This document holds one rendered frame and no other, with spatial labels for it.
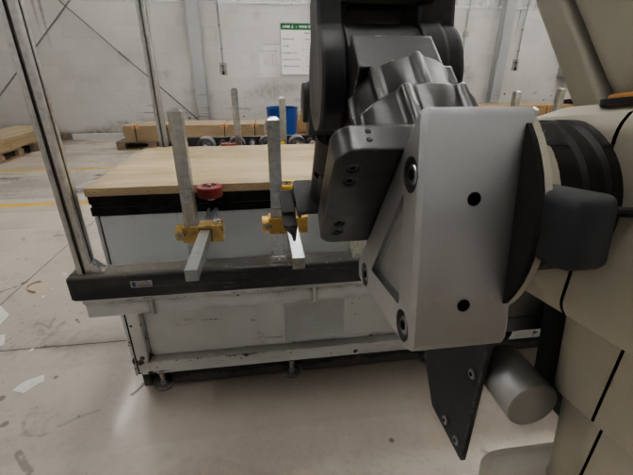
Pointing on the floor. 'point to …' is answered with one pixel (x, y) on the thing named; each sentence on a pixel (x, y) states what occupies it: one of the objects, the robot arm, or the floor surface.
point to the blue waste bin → (286, 117)
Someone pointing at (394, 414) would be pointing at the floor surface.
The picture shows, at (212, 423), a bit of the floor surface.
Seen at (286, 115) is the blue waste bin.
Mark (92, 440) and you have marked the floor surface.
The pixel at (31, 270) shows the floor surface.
